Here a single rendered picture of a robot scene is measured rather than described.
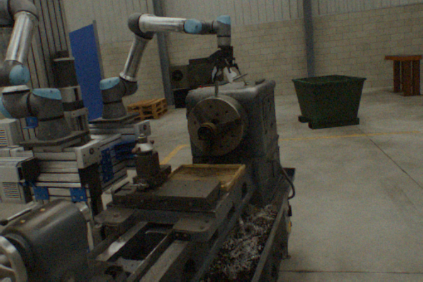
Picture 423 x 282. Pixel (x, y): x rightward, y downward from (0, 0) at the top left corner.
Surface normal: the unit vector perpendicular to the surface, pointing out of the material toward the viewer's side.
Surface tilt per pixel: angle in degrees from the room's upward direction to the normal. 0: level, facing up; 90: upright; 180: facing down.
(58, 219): 44
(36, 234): 52
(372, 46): 90
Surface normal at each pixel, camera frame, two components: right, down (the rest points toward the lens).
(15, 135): 0.94, -0.04
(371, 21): -0.18, 0.19
